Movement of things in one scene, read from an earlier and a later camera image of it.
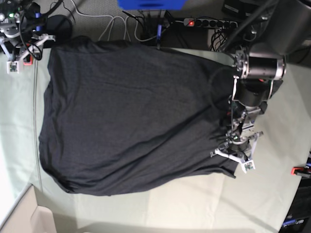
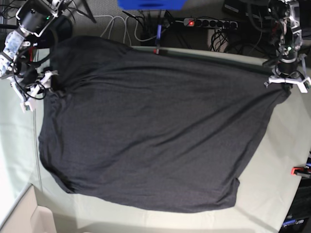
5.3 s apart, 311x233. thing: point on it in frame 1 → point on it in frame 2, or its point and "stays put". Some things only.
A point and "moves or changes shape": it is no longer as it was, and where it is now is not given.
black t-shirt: [120, 116] moves or changes shape
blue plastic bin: [151, 5] stays put
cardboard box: [27, 217] stays put
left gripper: [239, 147] → [291, 71]
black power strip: [209, 23] stays put
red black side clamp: [304, 171] stays put
